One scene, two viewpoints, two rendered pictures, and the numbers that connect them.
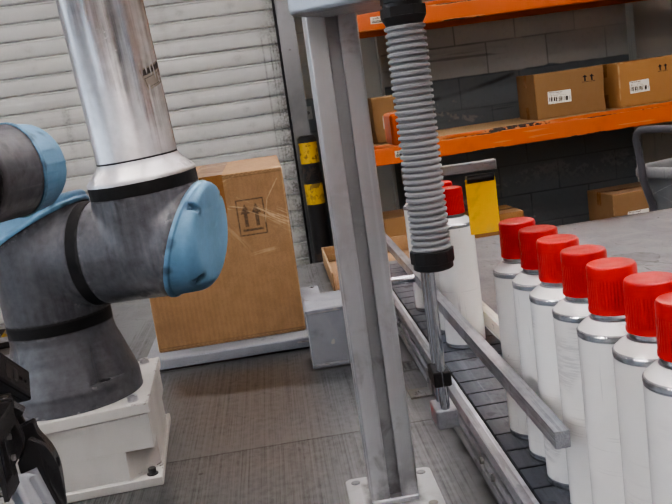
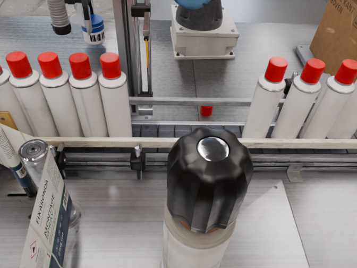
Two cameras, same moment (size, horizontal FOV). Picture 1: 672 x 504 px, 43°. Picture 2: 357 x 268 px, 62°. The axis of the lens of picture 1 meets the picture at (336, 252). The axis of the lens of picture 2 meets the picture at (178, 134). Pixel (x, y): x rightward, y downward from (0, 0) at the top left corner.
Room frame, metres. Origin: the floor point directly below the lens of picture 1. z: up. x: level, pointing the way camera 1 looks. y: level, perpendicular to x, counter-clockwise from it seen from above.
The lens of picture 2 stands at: (0.88, -0.61, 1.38)
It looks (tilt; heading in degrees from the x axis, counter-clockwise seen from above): 47 degrees down; 89
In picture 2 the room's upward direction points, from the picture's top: 4 degrees clockwise
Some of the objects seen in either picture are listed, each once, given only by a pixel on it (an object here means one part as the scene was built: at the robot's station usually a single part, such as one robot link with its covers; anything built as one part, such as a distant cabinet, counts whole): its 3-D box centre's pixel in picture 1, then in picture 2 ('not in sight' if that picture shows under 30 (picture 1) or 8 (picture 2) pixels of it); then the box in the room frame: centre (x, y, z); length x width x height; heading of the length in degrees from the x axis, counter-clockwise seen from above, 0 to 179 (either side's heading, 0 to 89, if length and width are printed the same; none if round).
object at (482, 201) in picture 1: (482, 203); (146, 48); (0.82, -0.15, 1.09); 0.03 x 0.01 x 0.06; 93
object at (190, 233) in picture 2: not in sight; (197, 225); (0.91, -0.44, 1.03); 0.09 x 0.09 x 0.30
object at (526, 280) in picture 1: (548, 342); (88, 102); (0.71, -0.17, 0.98); 0.05 x 0.05 x 0.20
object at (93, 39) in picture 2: not in sight; (93, 29); (0.60, 0.28, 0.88); 0.07 x 0.07 x 0.07
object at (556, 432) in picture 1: (423, 283); (280, 102); (1.11, -0.11, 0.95); 1.07 x 0.01 x 0.01; 3
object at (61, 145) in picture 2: not in sight; (61, 158); (0.65, -0.24, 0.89); 0.06 x 0.03 x 0.12; 93
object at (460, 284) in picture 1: (457, 266); (264, 105); (1.06, -0.15, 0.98); 0.05 x 0.05 x 0.20
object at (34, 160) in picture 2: not in sight; (51, 187); (0.69, -0.36, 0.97); 0.05 x 0.05 x 0.19
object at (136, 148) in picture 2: not in sight; (139, 165); (0.81, -0.25, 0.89); 0.03 x 0.03 x 0.12; 3
